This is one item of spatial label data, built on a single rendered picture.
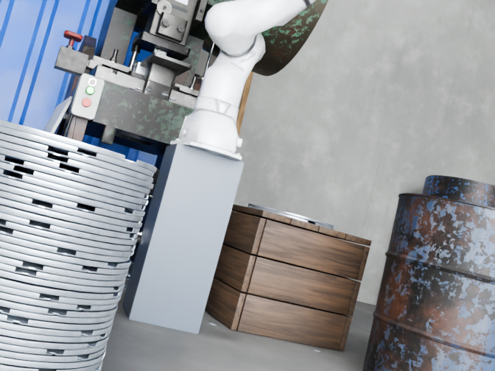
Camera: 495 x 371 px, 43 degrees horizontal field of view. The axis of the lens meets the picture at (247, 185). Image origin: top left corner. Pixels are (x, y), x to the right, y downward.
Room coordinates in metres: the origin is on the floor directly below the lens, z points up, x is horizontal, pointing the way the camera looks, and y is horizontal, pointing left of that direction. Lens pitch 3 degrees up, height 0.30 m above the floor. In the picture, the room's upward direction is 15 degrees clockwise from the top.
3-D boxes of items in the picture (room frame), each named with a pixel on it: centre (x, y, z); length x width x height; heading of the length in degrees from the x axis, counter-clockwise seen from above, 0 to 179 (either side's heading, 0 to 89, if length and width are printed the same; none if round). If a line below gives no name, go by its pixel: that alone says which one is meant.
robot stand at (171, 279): (1.65, 0.13, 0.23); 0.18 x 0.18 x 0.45; 16
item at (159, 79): (2.21, 0.40, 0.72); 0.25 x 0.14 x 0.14; 21
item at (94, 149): (0.93, 0.28, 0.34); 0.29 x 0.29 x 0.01
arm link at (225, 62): (1.68, 0.12, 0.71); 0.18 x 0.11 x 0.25; 158
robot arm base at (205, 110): (1.61, 0.12, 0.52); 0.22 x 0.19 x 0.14; 16
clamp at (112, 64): (2.32, 0.62, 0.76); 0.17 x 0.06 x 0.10; 111
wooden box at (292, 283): (2.02, -0.16, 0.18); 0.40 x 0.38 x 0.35; 22
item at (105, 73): (2.38, 0.46, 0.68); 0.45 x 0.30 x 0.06; 111
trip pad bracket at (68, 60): (2.05, 0.67, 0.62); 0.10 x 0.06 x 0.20; 111
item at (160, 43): (2.38, 0.46, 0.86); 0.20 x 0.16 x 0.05; 111
